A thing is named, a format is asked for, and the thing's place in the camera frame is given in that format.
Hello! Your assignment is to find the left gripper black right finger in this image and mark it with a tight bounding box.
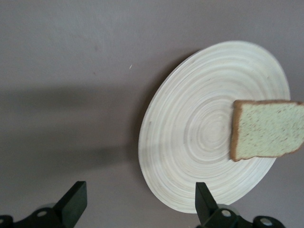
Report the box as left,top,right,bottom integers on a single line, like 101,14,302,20
195,182,285,228

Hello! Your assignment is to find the brown table cover sheet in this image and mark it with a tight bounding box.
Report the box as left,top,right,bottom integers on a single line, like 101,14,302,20
0,0,304,228

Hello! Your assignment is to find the slice of brown-crust bread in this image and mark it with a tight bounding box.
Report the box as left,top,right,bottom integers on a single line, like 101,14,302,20
229,99,304,163

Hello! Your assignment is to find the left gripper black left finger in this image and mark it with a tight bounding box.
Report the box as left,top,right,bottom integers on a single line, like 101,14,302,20
0,180,88,228

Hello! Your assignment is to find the round pale wooden plate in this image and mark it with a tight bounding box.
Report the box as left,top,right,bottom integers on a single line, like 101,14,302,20
137,40,291,214

